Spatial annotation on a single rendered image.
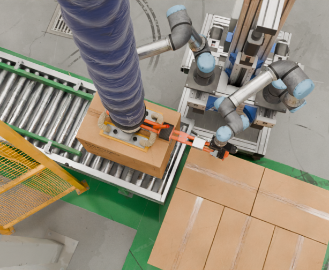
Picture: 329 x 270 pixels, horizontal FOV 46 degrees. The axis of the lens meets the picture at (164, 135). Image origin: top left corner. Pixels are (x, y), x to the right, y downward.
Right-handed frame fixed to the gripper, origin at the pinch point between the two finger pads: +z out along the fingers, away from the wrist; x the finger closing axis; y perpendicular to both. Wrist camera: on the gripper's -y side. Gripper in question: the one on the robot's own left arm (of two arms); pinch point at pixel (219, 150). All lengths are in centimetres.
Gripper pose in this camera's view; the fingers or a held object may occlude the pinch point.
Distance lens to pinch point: 237.5
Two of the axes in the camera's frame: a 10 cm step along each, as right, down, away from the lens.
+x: -3.7, 8.9, -2.7
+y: -9.3, -3.5, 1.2
